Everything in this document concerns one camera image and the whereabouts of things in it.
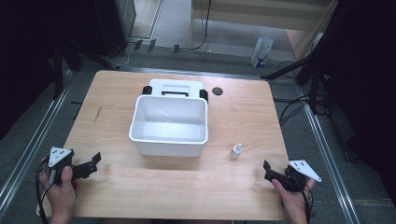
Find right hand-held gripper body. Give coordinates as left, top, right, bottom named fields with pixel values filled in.
left=284, top=159, right=322, bottom=192

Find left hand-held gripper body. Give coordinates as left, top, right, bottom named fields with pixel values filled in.
left=46, top=146, right=76, bottom=185

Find small white dropper bottle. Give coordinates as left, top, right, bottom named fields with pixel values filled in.
left=230, top=143, right=244, bottom=161

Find white plastic storage box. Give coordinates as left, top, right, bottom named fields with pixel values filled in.
left=128, top=94, right=209, bottom=159

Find person's right hand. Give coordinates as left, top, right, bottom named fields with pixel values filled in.
left=271, top=177, right=317, bottom=224

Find person's left hand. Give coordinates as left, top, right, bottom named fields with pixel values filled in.
left=39, top=166, right=81, bottom=224

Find black metal stand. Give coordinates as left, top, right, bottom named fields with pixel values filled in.
left=260, top=18, right=331, bottom=116
left=50, top=38, right=120, bottom=101

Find white box lid black latches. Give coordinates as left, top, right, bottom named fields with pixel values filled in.
left=142, top=78, right=210, bottom=104

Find dark cabinet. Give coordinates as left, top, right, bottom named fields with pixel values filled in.
left=92, top=0, right=138, bottom=58

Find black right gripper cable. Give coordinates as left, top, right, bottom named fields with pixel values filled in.
left=288, top=167, right=315, bottom=224

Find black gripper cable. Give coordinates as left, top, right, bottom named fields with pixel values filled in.
left=288, top=167, right=315, bottom=224
left=35, top=158, right=52, bottom=224

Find metal floor rail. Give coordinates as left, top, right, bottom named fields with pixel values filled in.
left=0, top=81, right=72, bottom=217
left=297, top=85, right=362, bottom=224

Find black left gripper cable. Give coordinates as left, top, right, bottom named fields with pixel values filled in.
left=35, top=158, right=52, bottom=224

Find black floor cables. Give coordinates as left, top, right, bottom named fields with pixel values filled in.
left=273, top=60, right=328, bottom=127

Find white floor cable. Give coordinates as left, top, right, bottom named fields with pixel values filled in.
left=105, top=42, right=132, bottom=68

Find black hanging cable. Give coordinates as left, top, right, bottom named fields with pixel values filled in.
left=189, top=0, right=213, bottom=52

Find light wooden furniture frame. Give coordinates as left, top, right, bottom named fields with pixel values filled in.
left=189, top=0, right=340, bottom=61

